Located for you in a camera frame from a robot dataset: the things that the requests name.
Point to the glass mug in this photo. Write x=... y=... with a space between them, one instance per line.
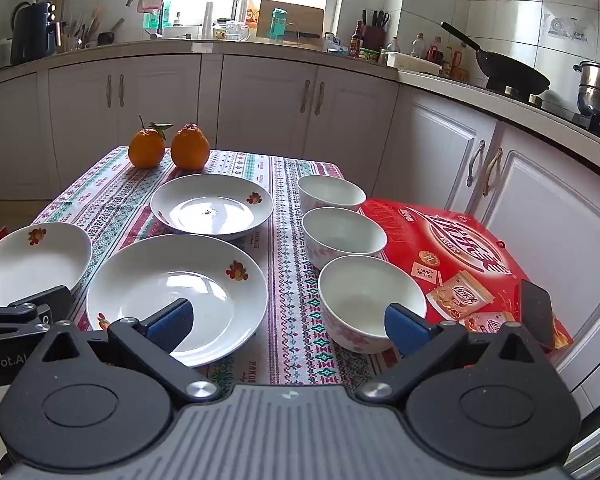
x=237 y=31

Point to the black wok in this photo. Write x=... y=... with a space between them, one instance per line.
x=515 y=75

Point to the dark blue air fryer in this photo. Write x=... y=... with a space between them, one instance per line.
x=35 y=35

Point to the stained white fruit-print plate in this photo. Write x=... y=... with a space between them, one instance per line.
x=220 y=200

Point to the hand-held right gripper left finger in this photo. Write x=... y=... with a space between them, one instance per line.
x=172 y=325

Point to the gas stove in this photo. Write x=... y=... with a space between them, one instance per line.
x=555 y=105

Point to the green dish soap bottle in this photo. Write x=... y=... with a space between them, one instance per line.
x=166 y=15

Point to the blue plastic packet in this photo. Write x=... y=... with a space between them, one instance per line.
x=336 y=44

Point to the red snack gift box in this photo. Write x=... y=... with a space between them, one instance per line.
x=455 y=240

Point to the black smartphone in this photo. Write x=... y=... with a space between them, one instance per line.
x=537 y=312

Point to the orange with bumpy top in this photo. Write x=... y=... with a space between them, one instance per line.
x=190 y=147

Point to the white floral bowl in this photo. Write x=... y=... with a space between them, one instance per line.
x=330 y=192
x=345 y=232
x=360 y=300

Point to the clear plastic bottle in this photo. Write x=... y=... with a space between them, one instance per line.
x=418 y=47
x=393 y=45

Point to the small black pot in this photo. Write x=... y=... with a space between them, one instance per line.
x=106 y=38

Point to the orange juice bottle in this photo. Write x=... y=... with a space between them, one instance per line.
x=253 y=10

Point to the wall sticker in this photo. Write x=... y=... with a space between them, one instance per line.
x=567 y=27

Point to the metal faucet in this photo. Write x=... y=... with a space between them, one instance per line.
x=158 y=27

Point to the patterned tablecloth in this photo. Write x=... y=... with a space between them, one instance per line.
x=290 y=285

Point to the orange condiment container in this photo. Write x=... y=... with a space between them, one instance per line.
x=459 y=67

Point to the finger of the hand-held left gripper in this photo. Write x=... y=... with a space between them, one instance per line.
x=40 y=305

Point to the red condiment bottle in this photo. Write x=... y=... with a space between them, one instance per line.
x=435 y=52

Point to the utensil holder with utensils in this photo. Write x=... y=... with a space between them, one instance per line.
x=75 y=40

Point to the orange with green leaf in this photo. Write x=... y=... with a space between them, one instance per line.
x=146 y=150

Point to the clear plastic cup stack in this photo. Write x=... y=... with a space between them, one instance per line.
x=208 y=22

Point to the white plastic tray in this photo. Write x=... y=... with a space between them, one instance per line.
x=412 y=64

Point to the brown cutting board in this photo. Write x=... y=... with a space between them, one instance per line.
x=300 y=17

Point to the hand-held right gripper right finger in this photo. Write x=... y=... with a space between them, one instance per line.
x=407 y=330

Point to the teal water bottle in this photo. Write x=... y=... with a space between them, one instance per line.
x=278 y=27

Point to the dark sauce bottle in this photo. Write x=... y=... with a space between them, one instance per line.
x=356 y=42

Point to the glass jar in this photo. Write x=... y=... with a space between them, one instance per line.
x=221 y=30

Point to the knife block with knives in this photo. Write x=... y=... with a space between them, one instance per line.
x=376 y=37

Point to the pink cloth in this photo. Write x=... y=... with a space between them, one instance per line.
x=150 y=4

